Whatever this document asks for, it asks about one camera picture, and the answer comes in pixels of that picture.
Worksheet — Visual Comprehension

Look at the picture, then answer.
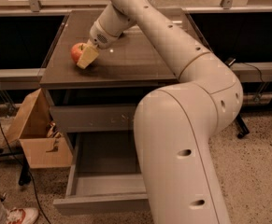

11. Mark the white and red sneaker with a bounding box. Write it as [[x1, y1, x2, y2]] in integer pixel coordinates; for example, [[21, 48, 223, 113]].
[[6, 208, 39, 224]]

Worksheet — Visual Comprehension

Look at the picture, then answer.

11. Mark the black table leg with caster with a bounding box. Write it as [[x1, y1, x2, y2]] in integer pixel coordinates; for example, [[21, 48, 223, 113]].
[[236, 115, 250, 139]]

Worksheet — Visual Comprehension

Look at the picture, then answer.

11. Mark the small black device on rail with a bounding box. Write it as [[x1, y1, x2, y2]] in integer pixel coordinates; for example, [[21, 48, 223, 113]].
[[224, 57, 236, 67]]

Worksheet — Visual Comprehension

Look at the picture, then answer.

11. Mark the black stand foot left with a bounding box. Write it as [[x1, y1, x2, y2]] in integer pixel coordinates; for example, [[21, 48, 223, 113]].
[[18, 158, 31, 186]]

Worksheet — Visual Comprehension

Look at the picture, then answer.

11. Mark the cardboard box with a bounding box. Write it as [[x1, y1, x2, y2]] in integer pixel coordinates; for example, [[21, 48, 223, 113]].
[[6, 89, 73, 169]]

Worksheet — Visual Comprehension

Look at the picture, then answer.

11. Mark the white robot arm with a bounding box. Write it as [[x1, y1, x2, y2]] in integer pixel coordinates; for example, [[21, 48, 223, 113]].
[[78, 0, 243, 224]]

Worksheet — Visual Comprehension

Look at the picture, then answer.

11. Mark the black cable on left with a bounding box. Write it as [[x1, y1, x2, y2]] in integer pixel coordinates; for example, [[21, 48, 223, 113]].
[[0, 68, 52, 224]]

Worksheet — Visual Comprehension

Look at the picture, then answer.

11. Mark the scratched grey middle drawer front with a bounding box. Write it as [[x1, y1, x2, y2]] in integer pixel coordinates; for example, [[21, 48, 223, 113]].
[[50, 104, 136, 133]]

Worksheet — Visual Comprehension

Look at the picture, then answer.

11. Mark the grey drawer cabinet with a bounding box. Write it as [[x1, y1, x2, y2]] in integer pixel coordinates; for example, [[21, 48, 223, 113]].
[[40, 10, 178, 147]]

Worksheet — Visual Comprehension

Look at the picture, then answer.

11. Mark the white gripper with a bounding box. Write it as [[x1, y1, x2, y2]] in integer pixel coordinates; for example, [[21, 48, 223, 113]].
[[77, 20, 119, 69]]

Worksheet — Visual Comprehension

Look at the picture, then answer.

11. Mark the red apple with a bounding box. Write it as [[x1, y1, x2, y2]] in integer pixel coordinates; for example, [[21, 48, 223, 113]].
[[71, 43, 86, 63]]

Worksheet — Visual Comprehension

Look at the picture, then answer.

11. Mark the open grey lower drawer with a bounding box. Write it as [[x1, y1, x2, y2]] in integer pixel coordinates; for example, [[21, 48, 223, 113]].
[[53, 131, 150, 215]]

